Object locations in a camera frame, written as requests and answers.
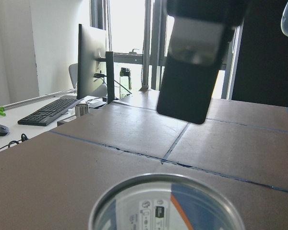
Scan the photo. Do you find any silver metal cup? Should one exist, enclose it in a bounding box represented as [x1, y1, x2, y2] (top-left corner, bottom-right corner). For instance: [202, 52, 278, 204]
[75, 103, 89, 118]

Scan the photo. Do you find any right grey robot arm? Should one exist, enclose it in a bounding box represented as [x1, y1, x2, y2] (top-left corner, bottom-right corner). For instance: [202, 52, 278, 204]
[156, 0, 288, 124]

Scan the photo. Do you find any black computer monitor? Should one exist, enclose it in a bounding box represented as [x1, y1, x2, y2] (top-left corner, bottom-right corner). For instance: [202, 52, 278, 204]
[77, 24, 107, 100]

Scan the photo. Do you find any clear tennis ball can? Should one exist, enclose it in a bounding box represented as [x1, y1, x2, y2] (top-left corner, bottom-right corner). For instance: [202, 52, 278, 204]
[88, 173, 245, 230]

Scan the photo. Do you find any black keyboard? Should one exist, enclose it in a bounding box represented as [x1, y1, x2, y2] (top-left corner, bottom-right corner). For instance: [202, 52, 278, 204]
[17, 98, 80, 127]

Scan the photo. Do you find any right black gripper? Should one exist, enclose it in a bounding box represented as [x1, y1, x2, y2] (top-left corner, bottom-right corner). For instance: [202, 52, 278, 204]
[156, 55, 220, 125]

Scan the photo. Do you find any black monitor stand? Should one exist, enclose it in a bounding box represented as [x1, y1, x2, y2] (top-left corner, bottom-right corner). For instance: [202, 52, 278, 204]
[94, 51, 115, 104]

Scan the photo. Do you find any green water bottle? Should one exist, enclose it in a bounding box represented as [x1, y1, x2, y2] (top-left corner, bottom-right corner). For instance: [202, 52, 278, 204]
[120, 67, 131, 99]

